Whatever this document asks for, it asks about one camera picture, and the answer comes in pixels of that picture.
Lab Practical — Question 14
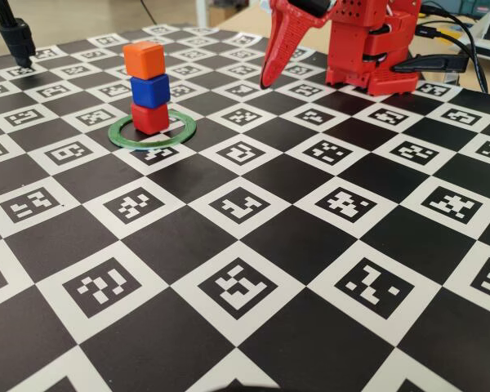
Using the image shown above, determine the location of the brown cardboard box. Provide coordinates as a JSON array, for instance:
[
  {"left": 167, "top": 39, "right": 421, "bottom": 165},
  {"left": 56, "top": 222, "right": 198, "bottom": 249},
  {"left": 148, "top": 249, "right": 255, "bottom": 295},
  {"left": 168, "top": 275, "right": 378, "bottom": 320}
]
[{"left": 208, "top": 4, "right": 246, "bottom": 25}]

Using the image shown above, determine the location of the red cube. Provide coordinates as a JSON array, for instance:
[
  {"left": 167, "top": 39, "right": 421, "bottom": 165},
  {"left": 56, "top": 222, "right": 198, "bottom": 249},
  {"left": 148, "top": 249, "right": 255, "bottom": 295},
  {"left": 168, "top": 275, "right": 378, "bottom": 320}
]
[{"left": 130, "top": 101, "right": 170, "bottom": 135}]

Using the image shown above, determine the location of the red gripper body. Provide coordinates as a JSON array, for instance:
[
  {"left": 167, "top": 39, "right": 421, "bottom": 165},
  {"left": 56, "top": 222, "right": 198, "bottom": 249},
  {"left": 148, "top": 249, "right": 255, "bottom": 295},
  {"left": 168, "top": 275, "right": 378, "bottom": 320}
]
[{"left": 267, "top": 0, "right": 342, "bottom": 20}]

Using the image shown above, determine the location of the black cable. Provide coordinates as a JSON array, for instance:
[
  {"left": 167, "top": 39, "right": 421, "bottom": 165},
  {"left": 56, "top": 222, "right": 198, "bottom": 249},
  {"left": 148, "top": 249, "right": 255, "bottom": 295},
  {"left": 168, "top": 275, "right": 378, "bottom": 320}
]
[
  {"left": 420, "top": 2, "right": 490, "bottom": 93},
  {"left": 416, "top": 24, "right": 474, "bottom": 54}
]

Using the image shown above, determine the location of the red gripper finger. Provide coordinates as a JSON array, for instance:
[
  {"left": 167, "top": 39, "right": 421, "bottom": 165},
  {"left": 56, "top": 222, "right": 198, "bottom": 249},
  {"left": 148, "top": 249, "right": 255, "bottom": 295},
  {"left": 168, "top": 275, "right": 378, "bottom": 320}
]
[{"left": 259, "top": 2, "right": 332, "bottom": 90}]

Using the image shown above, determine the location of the black white marker mat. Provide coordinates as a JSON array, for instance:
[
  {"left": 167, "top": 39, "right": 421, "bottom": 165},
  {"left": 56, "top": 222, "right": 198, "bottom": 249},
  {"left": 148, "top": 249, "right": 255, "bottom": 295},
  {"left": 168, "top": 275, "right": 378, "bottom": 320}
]
[{"left": 0, "top": 23, "right": 490, "bottom": 392}]

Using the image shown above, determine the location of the green ring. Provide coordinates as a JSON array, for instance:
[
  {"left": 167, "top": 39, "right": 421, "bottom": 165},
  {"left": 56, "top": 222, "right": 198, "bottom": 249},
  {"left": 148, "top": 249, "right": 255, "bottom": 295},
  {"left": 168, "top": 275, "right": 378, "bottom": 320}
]
[{"left": 108, "top": 112, "right": 198, "bottom": 150}]

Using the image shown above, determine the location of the orange cube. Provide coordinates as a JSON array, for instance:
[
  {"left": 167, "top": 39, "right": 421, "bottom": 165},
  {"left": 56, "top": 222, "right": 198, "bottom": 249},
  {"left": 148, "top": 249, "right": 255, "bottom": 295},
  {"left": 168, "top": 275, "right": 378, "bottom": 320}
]
[{"left": 122, "top": 41, "right": 167, "bottom": 81}]

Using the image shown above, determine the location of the blue cube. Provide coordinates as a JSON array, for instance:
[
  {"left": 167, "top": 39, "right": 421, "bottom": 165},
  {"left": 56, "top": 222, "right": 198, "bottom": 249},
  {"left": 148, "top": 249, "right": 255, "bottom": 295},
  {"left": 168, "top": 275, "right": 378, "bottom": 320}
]
[{"left": 129, "top": 73, "right": 172, "bottom": 109}]

